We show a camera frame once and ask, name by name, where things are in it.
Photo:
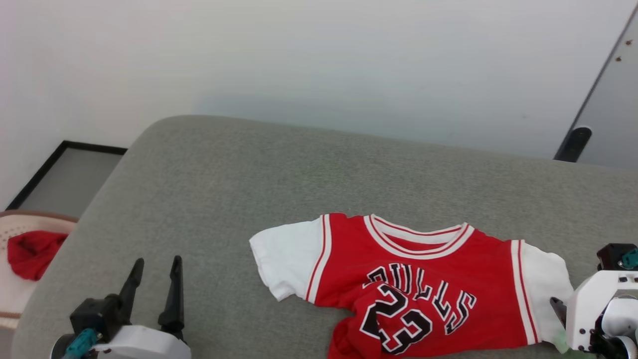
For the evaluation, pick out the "black baseboard strip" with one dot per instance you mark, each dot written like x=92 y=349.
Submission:
x=94 y=147

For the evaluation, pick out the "grey door with dark edge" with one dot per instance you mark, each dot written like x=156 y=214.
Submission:
x=613 y=124

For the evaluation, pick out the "red cloth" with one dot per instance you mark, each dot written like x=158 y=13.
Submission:
x=32 y=254

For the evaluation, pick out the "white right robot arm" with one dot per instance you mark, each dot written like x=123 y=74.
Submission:
x=620 y=319

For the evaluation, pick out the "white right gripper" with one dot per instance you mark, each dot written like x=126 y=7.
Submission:
x=583 y=314

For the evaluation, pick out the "red Bulls jersey white sleeves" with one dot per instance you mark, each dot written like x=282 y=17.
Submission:
x=349 y=269

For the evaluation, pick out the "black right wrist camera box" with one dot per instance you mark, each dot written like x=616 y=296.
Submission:
x=608 y=257

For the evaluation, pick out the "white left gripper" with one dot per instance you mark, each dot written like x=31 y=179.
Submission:
x=144 y=344

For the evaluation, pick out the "black oblong door fitting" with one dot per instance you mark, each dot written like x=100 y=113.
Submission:
x=573 y=144

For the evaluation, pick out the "beige laundry basket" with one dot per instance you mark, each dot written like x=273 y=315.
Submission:
x=30 y=227

